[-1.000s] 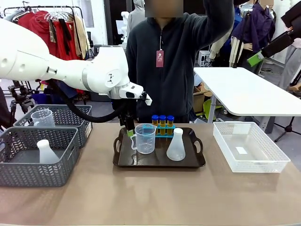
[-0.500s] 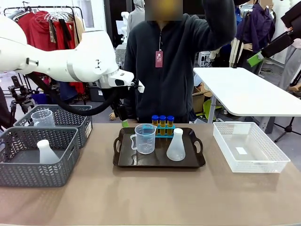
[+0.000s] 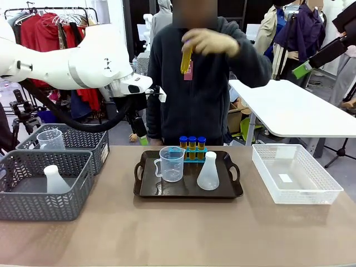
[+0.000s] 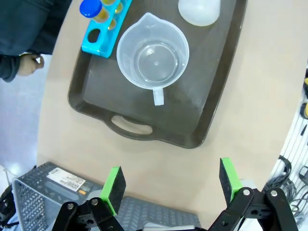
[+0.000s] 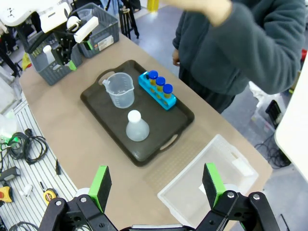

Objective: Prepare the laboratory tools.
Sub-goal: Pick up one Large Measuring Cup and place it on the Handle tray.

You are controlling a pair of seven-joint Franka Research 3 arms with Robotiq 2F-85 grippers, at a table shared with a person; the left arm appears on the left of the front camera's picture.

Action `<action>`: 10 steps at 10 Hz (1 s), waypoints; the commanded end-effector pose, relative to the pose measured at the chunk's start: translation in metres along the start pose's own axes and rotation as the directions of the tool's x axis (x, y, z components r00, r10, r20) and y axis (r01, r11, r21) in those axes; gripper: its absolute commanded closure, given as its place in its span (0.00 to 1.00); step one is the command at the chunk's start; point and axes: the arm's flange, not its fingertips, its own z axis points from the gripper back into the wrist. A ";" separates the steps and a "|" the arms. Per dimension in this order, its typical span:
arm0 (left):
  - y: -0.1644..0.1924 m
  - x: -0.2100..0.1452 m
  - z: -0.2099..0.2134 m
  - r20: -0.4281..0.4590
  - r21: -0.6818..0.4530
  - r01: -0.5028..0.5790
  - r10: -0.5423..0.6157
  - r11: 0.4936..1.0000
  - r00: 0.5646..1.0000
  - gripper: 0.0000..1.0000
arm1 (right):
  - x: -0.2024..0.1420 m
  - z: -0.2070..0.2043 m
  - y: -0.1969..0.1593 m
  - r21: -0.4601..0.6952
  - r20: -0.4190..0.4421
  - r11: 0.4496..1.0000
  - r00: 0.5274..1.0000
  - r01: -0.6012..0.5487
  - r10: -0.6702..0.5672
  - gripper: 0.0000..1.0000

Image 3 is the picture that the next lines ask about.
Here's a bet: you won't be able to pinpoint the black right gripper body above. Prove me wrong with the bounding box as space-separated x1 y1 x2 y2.
309 38 349 69

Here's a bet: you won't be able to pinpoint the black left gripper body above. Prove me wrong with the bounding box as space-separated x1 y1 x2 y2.
127 112 148 138

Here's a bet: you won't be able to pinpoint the yellow tube with blue cap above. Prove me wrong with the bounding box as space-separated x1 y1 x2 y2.
180 41 194 75
197 135 207 160
188 135 197 160
179 136 189 160

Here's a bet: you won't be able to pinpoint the clear plastic measuring beaker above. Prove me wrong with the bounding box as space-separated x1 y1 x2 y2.
36 128 67 151
154 146 186 183

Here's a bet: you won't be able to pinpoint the white plastic conical flask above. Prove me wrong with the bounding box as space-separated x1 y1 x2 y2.
43 164 72 194
196 151 220 191

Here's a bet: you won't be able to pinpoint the person's left forearm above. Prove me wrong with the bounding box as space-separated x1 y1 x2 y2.
228 36 274 88

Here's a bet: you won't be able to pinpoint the person's right forearm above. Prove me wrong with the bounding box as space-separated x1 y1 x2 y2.
146 91 165 140

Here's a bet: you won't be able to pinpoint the person's left hand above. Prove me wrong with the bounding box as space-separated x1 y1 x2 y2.
181 27 241 60

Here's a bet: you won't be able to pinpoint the gray hanging garment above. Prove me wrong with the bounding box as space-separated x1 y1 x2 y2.
330 46 356 108

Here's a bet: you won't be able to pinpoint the purple jacket mannequin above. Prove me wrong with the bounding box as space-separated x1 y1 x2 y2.
273 3 328 86

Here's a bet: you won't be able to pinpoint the black phone stand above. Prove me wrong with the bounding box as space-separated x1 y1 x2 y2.
276 10 300 81

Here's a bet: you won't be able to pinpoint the gray storage bin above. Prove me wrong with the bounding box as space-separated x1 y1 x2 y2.
105 97 121 120

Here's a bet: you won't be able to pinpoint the white table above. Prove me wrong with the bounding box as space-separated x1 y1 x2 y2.
228 79 356 147

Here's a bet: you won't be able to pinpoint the gray woven plastic basket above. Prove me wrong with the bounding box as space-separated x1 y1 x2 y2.
15 123 110 175
0 149 95 222

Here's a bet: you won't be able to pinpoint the beige coat mannequin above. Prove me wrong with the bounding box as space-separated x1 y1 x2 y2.
254 3 287 81

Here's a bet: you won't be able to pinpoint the blue test tube rack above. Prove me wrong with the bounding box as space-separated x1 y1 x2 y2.
168 146 209 163

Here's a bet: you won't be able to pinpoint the dark brown serving tray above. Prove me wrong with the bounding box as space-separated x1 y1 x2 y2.
133 150 245 199

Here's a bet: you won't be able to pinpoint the person in dark fleece jacket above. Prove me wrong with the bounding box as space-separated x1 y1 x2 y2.
146 15 273 147

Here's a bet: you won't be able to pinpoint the maroon hang tag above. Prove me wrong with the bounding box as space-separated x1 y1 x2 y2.
183 61 194 82

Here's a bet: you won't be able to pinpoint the cardboard box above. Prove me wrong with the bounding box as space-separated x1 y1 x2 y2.
228 99 251 134

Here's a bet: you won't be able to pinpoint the white mannequin torso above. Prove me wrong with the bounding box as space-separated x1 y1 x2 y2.
142 13 154 53

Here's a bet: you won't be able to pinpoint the gray hoodie mannequin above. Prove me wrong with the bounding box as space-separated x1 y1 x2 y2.
151 0 175 45

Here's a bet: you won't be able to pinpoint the black hanging scarf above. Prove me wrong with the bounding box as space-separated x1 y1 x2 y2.
68 21 86 47

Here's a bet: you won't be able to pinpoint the white perforated plastic basket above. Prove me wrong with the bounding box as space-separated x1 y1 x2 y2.
251 143 345 205

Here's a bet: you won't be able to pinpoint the red hanging garments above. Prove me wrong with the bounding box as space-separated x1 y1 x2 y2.
19 12 101 112

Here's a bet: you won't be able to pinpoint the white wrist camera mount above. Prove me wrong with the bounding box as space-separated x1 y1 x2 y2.
144 85 167 103

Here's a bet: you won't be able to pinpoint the black robot cable hose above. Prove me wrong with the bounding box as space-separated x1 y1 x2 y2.
19 79 135 133

